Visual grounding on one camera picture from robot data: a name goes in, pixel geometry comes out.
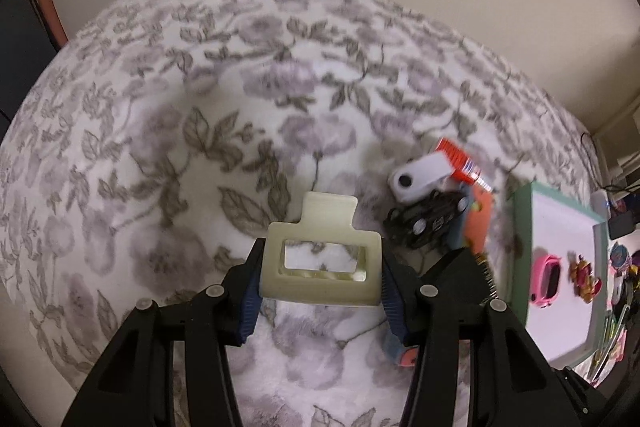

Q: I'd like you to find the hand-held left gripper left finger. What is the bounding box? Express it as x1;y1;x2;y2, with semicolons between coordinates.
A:
60;239;266;427

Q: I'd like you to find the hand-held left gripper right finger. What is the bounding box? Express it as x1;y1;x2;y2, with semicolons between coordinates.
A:
381;249;583;427

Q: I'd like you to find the cream plastic frame block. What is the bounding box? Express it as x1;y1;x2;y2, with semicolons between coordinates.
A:
260;192;383;308

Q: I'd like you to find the black toy car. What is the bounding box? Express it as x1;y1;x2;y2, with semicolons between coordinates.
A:
384;189;471;250

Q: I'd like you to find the orange and blue plastic toy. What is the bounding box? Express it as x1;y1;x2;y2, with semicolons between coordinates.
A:
384;184;497;369

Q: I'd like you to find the white cylinder block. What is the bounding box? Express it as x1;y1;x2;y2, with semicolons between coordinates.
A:
389;153;453;204

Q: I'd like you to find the orange glue stick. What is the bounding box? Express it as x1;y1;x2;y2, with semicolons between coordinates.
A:
432;138;493;192

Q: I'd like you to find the white tray with green rim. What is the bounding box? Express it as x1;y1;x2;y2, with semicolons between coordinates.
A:
510;181;611;370

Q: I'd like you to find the yellow and red figurine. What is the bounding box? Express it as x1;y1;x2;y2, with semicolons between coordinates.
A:
567;254;603;305

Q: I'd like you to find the floral grey and white blanket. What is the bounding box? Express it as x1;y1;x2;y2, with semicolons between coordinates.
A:
0;0;608;427

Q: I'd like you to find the small black box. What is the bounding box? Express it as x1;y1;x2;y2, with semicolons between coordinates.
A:
607;212;638;240

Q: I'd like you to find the dark cabinet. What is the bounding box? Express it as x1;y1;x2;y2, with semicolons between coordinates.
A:
0;0;61;132

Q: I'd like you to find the orange wooden panel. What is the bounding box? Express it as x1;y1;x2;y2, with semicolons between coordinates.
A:
27;0;68;48

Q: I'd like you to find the black cable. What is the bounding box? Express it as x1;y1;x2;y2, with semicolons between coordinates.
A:
580;132;626;198

